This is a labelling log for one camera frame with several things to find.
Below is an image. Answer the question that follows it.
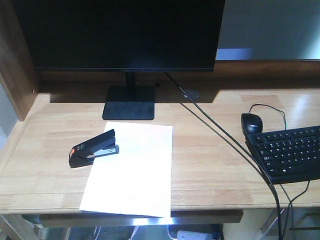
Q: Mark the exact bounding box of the black orange stapler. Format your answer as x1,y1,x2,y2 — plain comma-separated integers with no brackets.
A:
68,129,120,168

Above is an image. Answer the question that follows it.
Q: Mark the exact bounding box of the black mouse cable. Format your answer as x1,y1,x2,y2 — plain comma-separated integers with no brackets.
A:
248,103,287,131

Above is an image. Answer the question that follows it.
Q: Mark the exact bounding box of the black keyboard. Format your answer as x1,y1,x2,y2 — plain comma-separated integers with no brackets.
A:
245,125,320,185

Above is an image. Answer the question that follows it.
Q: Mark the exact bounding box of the black computer monitor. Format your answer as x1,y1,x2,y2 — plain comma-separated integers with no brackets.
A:
13,0,225,120

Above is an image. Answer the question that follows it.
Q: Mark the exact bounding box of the white paper sheet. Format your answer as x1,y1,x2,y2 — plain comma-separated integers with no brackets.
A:
79,121,173,218

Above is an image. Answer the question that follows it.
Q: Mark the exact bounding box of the white power strip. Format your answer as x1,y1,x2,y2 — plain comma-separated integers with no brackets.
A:
177,230,213,240

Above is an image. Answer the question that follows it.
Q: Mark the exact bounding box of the black monitor cable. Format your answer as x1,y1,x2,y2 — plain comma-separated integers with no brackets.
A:
164,72,285,240

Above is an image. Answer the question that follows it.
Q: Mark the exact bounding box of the grey desk cable grommet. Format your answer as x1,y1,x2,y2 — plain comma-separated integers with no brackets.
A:
181,89,200,99

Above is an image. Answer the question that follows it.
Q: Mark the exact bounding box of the black computer mouse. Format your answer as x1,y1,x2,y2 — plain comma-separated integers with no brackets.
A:
241,113,263,136

